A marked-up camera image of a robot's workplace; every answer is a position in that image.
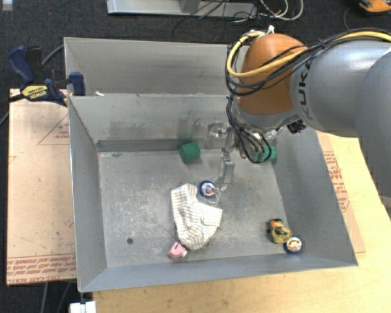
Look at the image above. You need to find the blue rimmed round disc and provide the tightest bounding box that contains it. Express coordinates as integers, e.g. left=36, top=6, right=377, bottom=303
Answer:
left=283, top=235, right=304, bottom=255
left=198, top=179, right=221, bottom=207

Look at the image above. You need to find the green cylinder block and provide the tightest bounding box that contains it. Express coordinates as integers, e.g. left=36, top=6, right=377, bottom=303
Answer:
left=178, top=142, right=201, bottom=164

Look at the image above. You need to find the white striped cloth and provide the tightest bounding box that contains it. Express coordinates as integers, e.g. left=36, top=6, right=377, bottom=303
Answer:
left=170, top=183, right=224, bottom=252

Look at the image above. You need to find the yellow and orange toy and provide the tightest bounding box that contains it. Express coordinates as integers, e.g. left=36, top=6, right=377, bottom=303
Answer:
left=267, top=218, right=293, bottom=245

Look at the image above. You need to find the grey metal bin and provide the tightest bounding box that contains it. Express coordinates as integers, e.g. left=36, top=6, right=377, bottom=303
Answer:
left=63, top=37, right=360, bottom=293

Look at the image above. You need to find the pink small toy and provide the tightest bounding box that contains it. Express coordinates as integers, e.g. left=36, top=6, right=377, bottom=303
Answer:
left=167, top=241, right=188, bottom=260

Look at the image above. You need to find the brown cardboard board, red print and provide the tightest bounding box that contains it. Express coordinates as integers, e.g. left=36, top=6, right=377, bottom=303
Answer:
left=6, top=88, right=367, bottom=287

